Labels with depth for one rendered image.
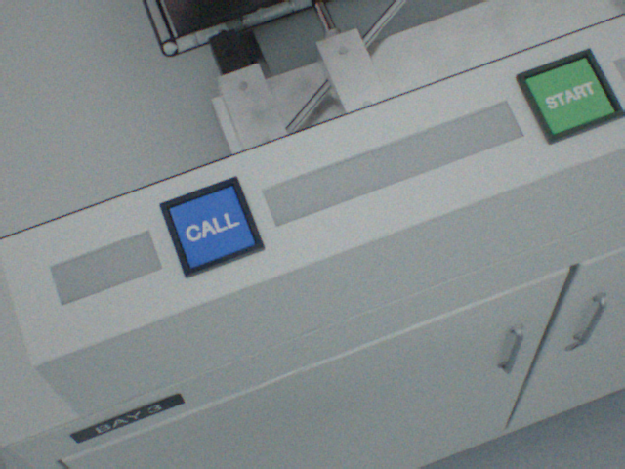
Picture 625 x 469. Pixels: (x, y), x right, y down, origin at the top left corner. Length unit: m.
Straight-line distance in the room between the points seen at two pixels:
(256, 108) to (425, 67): 0.14
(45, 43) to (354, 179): 0.35
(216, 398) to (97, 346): 0.22
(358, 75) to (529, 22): 0.15
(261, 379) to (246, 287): 0.22
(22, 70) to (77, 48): 0.05
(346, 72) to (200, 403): 0.29
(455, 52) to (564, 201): 0.15
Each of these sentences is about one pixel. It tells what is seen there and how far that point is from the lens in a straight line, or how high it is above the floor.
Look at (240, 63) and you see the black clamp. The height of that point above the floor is 0.90.
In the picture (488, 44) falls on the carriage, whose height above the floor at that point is 0.88.
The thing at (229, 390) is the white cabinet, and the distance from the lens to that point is 1.02.
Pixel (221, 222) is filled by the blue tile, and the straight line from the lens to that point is 0.83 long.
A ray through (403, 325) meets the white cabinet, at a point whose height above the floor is 0.74.
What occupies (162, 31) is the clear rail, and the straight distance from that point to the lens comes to 0.98.
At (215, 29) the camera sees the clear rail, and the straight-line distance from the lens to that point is 0.97.
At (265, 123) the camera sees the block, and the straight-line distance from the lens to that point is 0.92.
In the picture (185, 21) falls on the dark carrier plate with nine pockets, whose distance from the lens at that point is 0.98.
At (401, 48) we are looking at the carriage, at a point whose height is 0.88.
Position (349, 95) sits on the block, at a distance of 0.93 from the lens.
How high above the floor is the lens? 1.73
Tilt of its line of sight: 68 degrees down
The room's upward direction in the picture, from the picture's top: 7 degrees counter-clockwise
